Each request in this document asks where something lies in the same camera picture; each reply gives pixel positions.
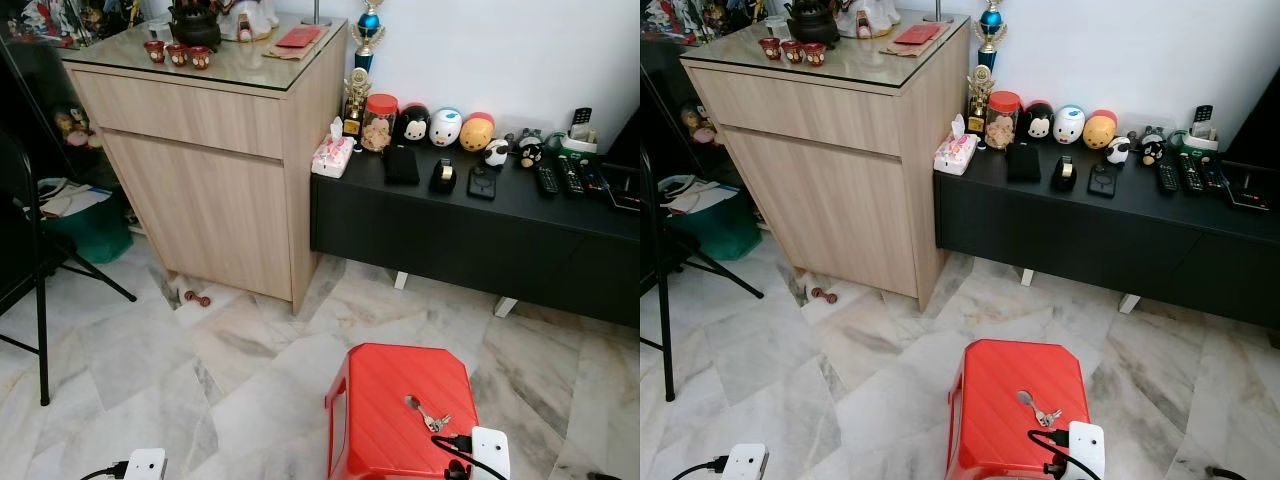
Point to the white ceramic figurine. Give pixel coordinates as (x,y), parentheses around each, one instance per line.
(248,20)
(866,17)

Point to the loose white papers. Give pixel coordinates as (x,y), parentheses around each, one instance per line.
(690,195)
(70,198)

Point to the black tape dispenser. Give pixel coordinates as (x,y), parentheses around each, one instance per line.
(443,177)
(1064,174)

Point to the white round plush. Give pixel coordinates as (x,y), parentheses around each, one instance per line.
(446,128)
(1069,125)

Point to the red plastic stool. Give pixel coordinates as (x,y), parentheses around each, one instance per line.
(385,420)
(1000,440)

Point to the blue and gold trophy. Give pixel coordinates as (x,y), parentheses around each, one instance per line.
(991,28)
(369,30)

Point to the black remote control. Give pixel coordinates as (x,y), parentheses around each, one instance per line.
(547,178)
(1167,177)
(1213,175)
(1190,174)
(571,177)
(594,177)

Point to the red packet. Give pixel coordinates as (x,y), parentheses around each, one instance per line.
(299,37)
(917,34)

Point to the light wooden cabinet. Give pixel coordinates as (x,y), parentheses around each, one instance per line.
(830,185)
(215,190)

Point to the silver lamp base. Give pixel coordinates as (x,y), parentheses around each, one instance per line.
(938,17)
(316,20)

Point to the pink tissue pack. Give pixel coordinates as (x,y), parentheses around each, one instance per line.
(955,154)
(332,157)

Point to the black low console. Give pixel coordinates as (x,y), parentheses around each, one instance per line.
(1080,235)
(450,235)

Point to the small white black figurine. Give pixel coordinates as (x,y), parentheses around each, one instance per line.
(1118,150)
(497,153)

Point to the flat black box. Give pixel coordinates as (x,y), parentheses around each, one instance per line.
(625,190)
(1250,188)

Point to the black television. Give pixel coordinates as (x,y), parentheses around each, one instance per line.
(1258,125)
(630,140)

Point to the green bin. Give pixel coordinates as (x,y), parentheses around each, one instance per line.
(95,235)
(735,230)

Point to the small red floor toy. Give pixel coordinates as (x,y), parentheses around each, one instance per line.
(824,295)
(197,298)

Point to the black teapot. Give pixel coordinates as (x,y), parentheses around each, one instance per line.
(196,27)
(812,24)

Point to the small gold trophy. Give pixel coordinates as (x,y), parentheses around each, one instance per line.
(356,95)
(980,92)

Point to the black folding chair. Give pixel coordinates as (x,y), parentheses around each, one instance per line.
(40,300)
(664,300)

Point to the silver key bunch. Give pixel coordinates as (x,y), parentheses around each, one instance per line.
(1043,414)
(433,419)

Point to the yellow round plush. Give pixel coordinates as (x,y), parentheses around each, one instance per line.
(1100,131)
(477,134)

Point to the black mouse plush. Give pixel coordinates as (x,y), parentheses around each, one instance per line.
(1037,121)
(412,124)

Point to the black square device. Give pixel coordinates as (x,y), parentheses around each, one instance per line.
(482,182)
(1103,180)

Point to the red lidded snack jar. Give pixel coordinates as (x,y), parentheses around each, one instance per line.
(1002,122)
(379,125)

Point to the small shelf figurines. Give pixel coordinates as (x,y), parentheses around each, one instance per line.
(696,125)
(75,128)

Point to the black wallet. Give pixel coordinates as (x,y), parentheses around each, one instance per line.
(402,165)
(1024,162)

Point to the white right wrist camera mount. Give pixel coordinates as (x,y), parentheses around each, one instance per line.
(491,452)
(1086,447)

